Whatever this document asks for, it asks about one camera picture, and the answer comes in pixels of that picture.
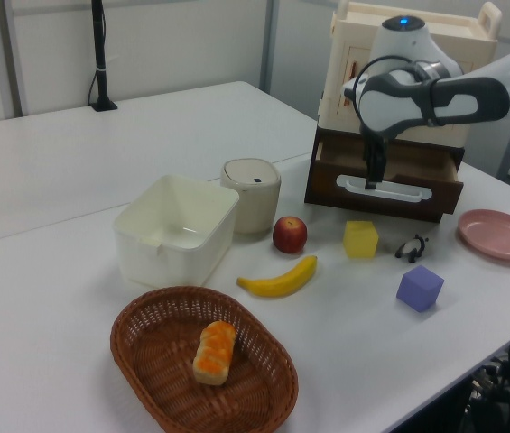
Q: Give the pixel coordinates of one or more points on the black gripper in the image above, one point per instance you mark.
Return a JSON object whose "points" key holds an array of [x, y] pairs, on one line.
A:
{"points": [[375, 142]]}

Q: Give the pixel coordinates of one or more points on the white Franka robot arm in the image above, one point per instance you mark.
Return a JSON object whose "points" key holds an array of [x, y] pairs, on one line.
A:
{"points": [[399, 104]]}

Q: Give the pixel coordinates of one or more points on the yellow cube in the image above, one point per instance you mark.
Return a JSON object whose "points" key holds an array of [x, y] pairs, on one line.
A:
{"points": [[360, 241]]}

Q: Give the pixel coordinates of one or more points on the panda toy figure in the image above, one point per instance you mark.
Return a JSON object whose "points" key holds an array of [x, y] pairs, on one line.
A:
{"points": [[410, 248]]}

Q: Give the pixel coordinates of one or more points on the red apple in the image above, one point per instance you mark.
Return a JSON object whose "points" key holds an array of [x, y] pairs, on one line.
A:
{"points": [[290, 234]]}

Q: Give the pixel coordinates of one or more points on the purple cube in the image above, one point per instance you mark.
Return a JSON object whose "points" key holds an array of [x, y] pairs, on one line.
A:
{"points": [[419, 288]]}

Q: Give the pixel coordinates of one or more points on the cream lidded trash can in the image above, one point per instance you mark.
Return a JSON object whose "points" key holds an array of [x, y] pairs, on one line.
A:
{"points": [[254, 203]]}

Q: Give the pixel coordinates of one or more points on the pink plate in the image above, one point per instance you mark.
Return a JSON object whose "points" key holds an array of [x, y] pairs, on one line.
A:
{"points": [[498, 234]]}

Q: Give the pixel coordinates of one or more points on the yellow banana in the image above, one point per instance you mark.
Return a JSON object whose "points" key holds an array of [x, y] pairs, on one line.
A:
{"points": [[277, 286]]}

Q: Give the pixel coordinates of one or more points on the cream plastic storage cabinet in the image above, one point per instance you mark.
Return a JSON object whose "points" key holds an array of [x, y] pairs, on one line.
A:
{"points": [[453, 34]]}

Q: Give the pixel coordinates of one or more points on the orange glazed bread loaf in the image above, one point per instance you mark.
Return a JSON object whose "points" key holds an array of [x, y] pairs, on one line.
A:
{"points": [[214, 354]]}

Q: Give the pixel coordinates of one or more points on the white plastic storage bin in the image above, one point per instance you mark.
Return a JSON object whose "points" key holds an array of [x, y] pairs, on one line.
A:
{"points": [[137, 257]]}

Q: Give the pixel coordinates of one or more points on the brown wicker basket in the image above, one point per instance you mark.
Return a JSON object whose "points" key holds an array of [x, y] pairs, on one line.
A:
{"points": [[155, 361]]}

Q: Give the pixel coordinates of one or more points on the black camera stand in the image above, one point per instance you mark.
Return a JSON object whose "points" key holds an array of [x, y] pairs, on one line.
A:
{"points": [[99, 45]]}

